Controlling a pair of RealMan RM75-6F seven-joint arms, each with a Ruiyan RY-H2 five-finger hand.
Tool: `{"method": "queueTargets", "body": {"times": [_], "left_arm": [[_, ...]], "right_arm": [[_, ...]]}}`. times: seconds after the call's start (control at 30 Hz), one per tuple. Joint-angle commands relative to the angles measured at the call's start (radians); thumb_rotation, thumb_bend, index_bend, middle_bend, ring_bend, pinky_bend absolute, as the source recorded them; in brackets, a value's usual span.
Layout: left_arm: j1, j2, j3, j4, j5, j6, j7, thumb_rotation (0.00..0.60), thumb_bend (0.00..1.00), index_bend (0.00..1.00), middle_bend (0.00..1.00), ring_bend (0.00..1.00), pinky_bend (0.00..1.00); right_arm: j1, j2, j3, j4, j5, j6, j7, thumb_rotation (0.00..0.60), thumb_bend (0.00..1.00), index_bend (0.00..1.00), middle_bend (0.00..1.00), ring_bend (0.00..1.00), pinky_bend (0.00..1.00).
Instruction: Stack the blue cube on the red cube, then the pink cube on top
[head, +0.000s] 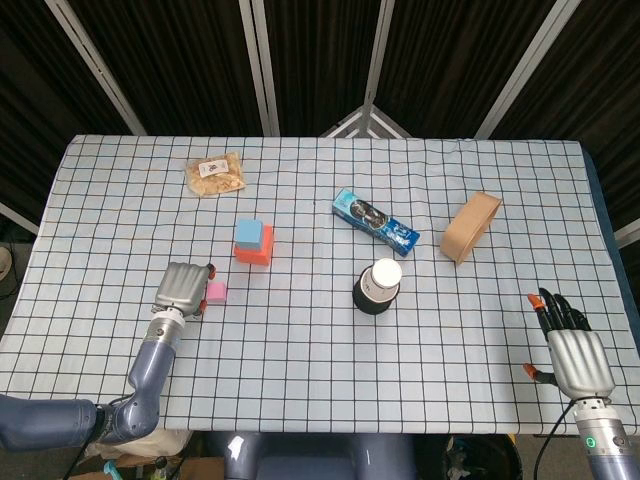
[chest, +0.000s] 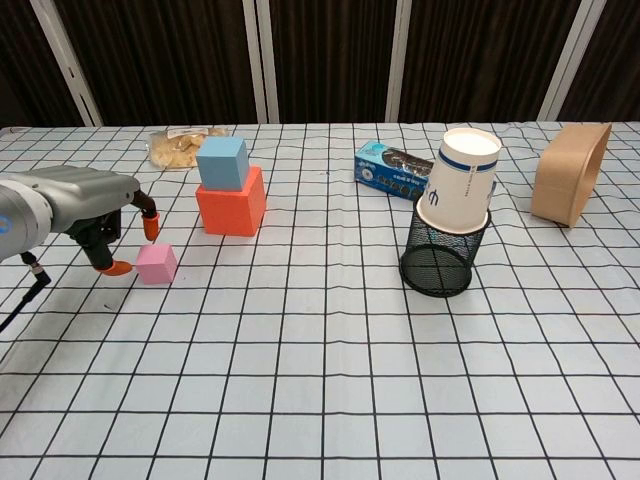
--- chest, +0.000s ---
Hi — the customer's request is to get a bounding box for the light blue cube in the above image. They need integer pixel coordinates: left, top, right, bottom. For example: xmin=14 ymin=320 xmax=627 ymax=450
xmin=195 ymin=137 xmax=250 ymax=192

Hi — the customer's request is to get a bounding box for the checkered light blue tablecloth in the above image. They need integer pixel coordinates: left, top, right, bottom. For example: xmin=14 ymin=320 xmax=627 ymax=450
xmin=0 ymin=119 xmax=640 ymax=480

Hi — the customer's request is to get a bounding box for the white paper cup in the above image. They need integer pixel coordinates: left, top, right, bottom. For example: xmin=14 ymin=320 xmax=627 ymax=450
xmin=415 ymin=127 xmax=503 ymax=234

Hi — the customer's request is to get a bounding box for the black folding screen white frame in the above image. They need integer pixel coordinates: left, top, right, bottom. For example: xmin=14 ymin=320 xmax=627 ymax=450
xmin=0 ymin=0 xmax=640 ymax=127

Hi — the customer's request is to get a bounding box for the small pink cube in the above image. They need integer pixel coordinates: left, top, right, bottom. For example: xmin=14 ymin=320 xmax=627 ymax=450
xmin=135 ymin=243 xmax=179 ymax=286

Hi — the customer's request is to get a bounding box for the brown paper bowl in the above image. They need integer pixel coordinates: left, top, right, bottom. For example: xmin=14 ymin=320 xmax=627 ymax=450
xmin=530 ymin=122 xmax=613 ymax=230

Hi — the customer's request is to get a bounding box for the blue cookie box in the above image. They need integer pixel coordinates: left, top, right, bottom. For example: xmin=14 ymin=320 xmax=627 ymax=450
xmin=353 ymin=139 xmax=499 ymax=202

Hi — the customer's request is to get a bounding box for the black mesh pen holder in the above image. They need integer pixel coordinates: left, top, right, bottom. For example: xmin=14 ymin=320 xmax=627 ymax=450
xmin=398 ymin=202 xmax=492 ymax=299

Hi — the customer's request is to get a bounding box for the orange foam cube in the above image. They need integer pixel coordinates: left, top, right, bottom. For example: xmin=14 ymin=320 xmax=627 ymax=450
xmin=194 ymin=165 xmax=267 ymax=237

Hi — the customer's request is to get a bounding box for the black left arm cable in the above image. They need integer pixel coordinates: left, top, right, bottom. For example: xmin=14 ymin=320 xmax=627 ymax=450
xmin=0 ymin=252 xmax=52 ymax=334

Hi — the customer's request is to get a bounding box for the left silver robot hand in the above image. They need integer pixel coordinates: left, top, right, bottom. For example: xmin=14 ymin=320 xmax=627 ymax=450
xmin=14 ymin=167 xmax=161 ymax=278

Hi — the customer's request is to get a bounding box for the clear snack bag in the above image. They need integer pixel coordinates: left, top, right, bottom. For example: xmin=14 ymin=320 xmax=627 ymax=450
xmin=148 ymin=125 xmax=231 ymax=170

